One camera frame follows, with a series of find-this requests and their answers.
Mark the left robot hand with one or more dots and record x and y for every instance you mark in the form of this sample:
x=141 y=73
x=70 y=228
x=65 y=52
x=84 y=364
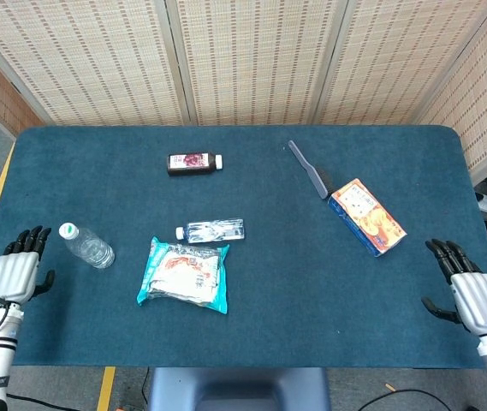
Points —
x=14 y=276

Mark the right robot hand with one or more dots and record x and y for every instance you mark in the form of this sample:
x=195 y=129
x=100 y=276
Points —
x=478 y=299

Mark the clear plastic bottle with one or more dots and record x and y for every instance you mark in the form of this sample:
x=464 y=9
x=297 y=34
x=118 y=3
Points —
x=91 y=250

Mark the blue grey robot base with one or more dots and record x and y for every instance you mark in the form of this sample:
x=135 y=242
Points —
x=239 y=389

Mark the clear square bottle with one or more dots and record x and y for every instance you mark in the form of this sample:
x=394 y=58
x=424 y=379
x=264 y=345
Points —
x=215 y=231

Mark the dark juice bottle white cap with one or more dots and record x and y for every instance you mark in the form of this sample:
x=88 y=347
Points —
x=189 y=164

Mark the orange blue cracker box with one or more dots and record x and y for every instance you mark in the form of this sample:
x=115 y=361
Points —
x=367 y=218

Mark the teal snack bag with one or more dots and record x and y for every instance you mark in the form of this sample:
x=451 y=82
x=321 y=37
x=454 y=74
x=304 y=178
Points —
x=183 y=278

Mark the grey brush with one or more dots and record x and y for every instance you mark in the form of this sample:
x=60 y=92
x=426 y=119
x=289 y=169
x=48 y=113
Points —
x=318 y=180

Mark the teal tablecloth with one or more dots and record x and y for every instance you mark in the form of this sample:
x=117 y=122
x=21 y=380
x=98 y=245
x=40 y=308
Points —
x=269 y=325

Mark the woven bamboo folding screen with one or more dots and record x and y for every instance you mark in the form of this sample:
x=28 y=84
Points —
x=260 y=60

